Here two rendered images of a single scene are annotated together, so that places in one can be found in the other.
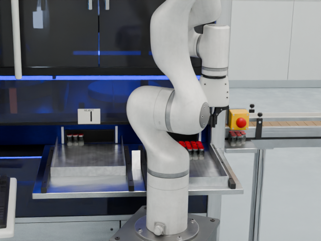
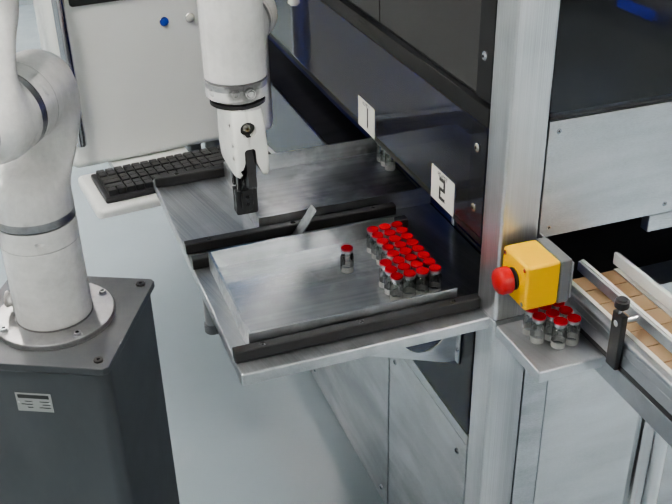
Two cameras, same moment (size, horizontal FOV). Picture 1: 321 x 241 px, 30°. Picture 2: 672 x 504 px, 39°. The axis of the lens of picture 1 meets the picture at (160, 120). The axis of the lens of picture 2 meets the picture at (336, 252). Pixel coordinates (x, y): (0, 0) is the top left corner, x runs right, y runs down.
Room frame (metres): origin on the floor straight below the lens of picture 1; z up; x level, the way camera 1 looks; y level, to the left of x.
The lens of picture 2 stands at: (1.74, -1.38, 1.72)
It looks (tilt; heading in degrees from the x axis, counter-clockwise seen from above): 30 degrees down; 77
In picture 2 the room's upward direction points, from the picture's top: 1 degrees counter-clockwise
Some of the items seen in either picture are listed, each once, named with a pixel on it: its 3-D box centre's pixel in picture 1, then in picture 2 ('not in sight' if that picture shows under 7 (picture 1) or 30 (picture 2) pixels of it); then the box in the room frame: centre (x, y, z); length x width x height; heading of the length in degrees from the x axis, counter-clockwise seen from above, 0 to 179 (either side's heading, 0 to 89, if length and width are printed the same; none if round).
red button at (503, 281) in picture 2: (240, 122); (506, 279); (2.24, -0.31, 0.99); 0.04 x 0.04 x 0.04; 6
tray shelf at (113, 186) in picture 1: (135, 167); (319, 239); (2.06, 0.09, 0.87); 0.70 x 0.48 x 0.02; 96
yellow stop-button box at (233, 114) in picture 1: (238, 119); (534, 273); (2.29, -0.31, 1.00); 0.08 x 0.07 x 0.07; 6
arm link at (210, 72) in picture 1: (215, 70); (236, 86); (1.90, -0.17, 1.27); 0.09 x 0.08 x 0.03; 96
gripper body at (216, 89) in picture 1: (213, 89); (239, 129); (1.90, -0.17, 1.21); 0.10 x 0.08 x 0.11; 96
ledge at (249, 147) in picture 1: (237, 145); (556, 343); (2.33, -0.32, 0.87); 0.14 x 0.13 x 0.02; 6
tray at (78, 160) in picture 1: (89, 154); (324, 181); (2.11, 0.26, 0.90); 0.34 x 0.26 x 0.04; 6
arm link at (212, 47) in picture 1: (214, 45); (232, 25); (1.90, -0.17, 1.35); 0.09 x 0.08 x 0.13; 64
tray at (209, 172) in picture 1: (183, 163); (328, 278); (2.03, -0.09, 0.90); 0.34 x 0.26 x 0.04; 6
